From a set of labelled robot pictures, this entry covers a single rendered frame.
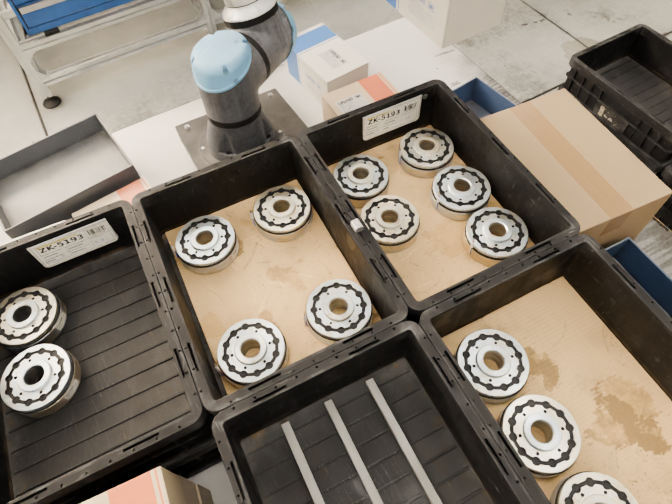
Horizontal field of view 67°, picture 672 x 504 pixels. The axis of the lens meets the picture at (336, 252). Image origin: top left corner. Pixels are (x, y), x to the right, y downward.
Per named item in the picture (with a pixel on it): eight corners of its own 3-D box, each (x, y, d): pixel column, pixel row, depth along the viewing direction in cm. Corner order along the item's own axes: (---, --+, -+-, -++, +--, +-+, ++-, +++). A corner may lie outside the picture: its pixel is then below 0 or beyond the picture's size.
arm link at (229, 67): (192, 115, 104) (172, 55, 93) (228, 78, 111) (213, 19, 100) (241, 130, 101) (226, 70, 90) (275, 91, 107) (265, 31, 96)
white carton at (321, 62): (286, 70, 133) (282, 40, 126) (324, 52, 136) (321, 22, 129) (329, 112, 124) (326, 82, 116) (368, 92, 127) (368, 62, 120)
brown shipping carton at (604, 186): (457, 176, 111) (470, 121, 98) (540, 144, 115) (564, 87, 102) (539, 284, 96) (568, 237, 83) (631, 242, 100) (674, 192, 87)
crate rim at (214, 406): (134, 205, 84) (128, 196, 82) (296, 141, 91) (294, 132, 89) (211, 422, 65) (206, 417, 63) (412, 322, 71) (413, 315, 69)
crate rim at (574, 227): (296, 141, 91) (295, 132, 89) (437, 86, 97) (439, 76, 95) (412, 322, 71) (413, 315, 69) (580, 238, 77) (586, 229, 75)
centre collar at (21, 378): (18, 366, 75) (15, 365, 74) (52, 355, 75) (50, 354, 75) (18, 397, 72) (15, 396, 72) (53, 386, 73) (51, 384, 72)
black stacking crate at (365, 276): (155, 237, 93) (131, 198, 83) (301, 177, 99) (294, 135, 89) (229, 436, 73) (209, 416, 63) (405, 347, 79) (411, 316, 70)
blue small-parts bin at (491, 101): (453, 174, 112) (458, 152, 106) (409, 136, 119) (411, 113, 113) (516, 133, 118) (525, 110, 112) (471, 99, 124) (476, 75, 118)
